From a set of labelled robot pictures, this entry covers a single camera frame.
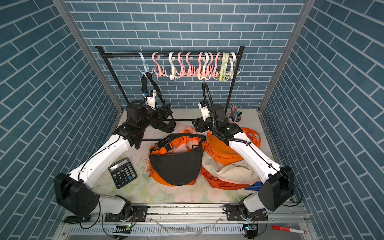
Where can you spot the dark orange zip bag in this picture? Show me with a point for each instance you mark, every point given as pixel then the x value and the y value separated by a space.
pixel 180 141

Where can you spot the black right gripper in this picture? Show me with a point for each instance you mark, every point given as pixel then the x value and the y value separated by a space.
pixel 200 125

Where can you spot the pink hook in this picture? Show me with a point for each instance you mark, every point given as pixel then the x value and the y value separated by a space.
pixel 208 69
pixel 215 73
pixel 198 71
pixel 190 72
pixel 182 72
pixel 159 71

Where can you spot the white hook right end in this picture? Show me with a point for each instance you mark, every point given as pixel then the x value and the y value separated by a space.
pixel 232 59

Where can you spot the white hook left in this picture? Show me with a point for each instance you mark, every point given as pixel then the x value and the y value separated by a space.
pixel 173 75

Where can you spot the red white marker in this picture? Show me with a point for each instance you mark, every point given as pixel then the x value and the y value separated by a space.
pixel 292 230

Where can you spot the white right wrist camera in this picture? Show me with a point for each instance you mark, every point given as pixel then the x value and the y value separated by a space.
pixel 204 107

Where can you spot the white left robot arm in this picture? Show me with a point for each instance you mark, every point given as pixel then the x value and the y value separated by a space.
pixel 74 191

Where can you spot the pink metal pen bucket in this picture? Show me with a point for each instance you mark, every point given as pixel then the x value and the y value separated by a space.
pixel 235 115

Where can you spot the blue card device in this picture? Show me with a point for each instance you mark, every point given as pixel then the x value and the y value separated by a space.
pixel 255 187

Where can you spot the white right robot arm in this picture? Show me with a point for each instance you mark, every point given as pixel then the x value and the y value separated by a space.
pixel 278 182

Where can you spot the white hook middle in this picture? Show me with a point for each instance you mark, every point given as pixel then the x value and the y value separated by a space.
pixel 204 70

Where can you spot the green hook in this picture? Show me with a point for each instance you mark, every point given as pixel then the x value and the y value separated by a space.
pixel 224 65

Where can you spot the light blue hook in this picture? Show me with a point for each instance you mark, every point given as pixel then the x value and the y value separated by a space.
pixel 145 65

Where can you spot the beige bag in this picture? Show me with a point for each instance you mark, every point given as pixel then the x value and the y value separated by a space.
pixel 236 173

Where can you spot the black calculator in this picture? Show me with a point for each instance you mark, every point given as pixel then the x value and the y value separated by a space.
pixel 122 173

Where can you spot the black crescent bag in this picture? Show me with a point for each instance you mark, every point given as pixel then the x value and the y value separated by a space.
pixel 177 165

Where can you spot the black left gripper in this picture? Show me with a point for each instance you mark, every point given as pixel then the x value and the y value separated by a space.
pixel 164 113

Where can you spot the white hook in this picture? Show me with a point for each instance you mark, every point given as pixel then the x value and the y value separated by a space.
pixel 173 75
pixel 204 70

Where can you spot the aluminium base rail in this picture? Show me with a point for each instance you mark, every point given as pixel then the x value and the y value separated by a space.
pixel 192 220

